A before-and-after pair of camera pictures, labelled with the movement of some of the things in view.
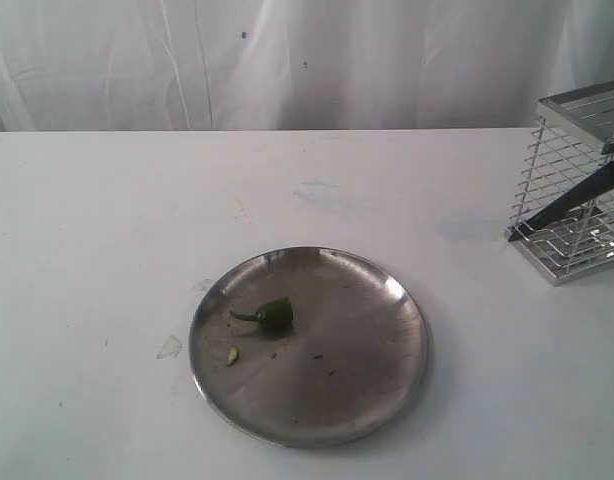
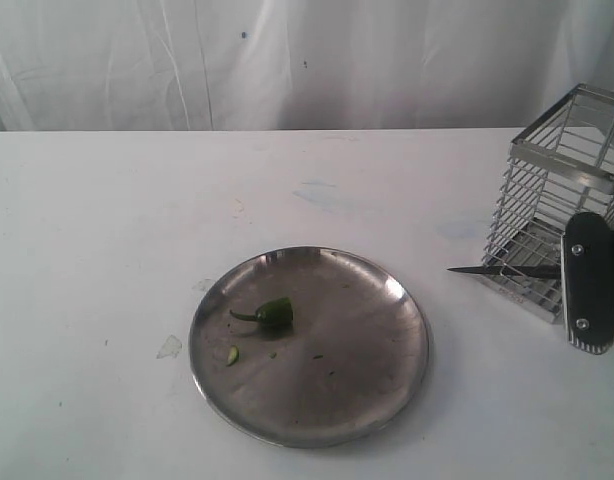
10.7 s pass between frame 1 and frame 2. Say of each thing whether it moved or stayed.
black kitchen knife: moved
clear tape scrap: stayed
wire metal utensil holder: moved
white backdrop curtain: stayed
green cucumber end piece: stayed
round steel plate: stayed
